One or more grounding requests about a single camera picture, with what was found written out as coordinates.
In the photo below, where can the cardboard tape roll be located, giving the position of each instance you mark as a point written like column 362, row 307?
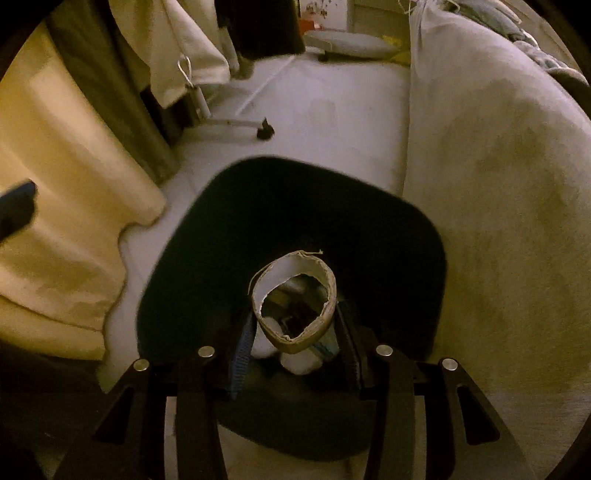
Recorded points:
column 295, row 263

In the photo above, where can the white dressing table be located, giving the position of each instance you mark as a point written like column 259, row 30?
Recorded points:
column 332, row 9

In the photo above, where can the cream coat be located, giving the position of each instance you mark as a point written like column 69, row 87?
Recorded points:
column 184, row 46

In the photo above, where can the red box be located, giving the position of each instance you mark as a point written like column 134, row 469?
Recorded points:
column 308, row 24

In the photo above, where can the patterned light duvet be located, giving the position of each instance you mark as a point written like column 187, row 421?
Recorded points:
column 545, row 50

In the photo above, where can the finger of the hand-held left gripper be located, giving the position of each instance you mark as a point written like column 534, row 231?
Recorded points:
column 16, row 207

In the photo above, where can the black pants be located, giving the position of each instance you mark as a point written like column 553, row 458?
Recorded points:
column 263, row 27

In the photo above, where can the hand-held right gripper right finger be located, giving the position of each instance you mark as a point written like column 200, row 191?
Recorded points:
column 351, row 360

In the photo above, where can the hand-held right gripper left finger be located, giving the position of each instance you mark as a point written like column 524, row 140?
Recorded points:
column 242, row 364

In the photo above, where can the grey bed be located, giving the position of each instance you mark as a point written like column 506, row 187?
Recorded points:
column 485, row 184

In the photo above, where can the grey wheeled stool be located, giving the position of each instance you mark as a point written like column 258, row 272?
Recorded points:
column 351, row 44

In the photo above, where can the black trash bin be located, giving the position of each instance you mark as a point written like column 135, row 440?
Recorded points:
column 277, row 207

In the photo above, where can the yellow curtain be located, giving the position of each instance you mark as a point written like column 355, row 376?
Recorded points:
column 69, row 184

